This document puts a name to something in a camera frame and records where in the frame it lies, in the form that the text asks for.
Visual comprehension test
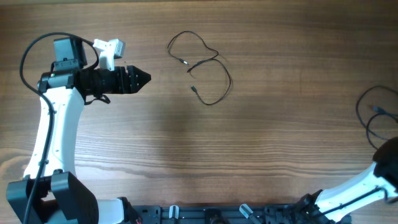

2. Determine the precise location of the thin black usb cable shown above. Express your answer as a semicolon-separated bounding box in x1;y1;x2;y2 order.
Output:
167;30;233;106

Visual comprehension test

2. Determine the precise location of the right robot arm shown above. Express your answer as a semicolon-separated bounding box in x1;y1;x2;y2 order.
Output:
295;138;397;223

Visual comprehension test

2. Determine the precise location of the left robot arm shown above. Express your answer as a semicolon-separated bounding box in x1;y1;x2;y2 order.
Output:
6;32;151;223

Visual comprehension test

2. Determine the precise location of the left camera black cable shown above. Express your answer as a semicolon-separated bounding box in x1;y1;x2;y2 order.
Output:
19;32;100;224

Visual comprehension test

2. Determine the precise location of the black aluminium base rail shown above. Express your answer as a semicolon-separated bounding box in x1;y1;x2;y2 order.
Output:
133;204;334;224

